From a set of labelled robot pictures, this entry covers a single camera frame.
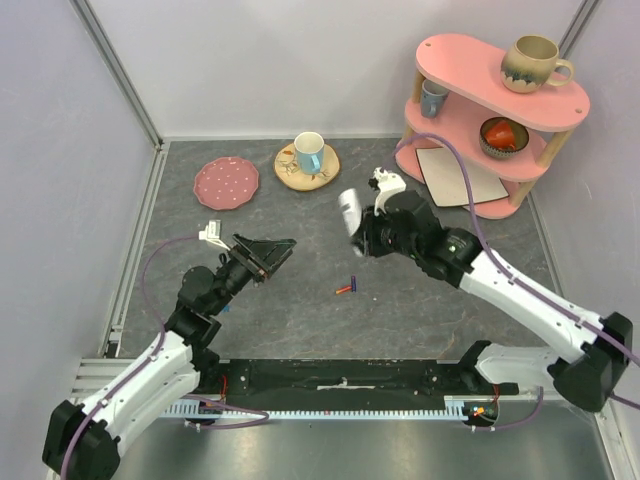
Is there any beige leaf saucer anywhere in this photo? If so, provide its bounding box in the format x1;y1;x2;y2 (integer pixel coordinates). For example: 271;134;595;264
273;143;341;192

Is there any orange red cup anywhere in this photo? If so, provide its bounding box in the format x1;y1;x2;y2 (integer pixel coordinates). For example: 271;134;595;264
484;120;516;150

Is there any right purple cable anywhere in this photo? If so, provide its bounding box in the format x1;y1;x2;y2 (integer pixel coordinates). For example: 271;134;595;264
382;133;640;432

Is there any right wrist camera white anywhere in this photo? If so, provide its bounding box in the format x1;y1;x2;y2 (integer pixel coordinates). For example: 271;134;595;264
368;167;406;216

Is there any beige ceramic mug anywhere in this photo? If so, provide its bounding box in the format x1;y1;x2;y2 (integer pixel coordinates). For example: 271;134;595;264
500;35;575;94

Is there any purple cable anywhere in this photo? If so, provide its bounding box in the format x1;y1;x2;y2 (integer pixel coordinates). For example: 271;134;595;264
60;235;271;480
382;133;640;432

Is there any grey blue mug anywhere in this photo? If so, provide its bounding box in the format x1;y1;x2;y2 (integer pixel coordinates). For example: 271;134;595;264
420;79;449;118

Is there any pink dotted plate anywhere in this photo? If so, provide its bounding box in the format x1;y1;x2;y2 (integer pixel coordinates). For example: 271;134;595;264
193;156;259;211

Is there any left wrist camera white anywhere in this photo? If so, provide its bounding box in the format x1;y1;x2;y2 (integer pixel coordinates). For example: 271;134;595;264
198;219;230;251

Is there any patterned dark bowl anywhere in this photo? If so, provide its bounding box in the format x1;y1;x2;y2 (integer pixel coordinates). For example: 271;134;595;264
479;117;530;160

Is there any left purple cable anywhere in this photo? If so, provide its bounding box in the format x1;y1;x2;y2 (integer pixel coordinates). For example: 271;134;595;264
60;235;271;480

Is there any light blue cup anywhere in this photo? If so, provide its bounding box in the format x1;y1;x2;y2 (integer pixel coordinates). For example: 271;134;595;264
294;132;325;175

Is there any pink three-tier shelf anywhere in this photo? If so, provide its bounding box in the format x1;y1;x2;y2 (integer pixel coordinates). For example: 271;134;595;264
395;33;590;220

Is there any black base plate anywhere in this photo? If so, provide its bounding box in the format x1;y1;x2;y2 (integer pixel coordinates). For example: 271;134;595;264
195;359;519;411

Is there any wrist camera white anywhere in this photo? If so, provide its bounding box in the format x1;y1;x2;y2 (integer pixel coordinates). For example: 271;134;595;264
198;219;230;251
368;167;406;216

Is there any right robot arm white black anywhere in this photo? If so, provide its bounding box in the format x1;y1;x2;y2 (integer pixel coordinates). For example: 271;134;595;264
338;189;633;412

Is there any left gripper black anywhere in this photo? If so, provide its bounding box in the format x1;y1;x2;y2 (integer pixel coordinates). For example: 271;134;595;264
209;231;296;315

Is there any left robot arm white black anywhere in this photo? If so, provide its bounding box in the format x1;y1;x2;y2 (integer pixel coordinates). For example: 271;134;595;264
42;234;296;479

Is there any white square mat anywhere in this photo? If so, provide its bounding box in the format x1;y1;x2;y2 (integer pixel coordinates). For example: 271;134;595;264
416;148;508;207

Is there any white remote control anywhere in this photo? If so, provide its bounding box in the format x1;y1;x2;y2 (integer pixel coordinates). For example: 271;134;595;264
338;188;364;257

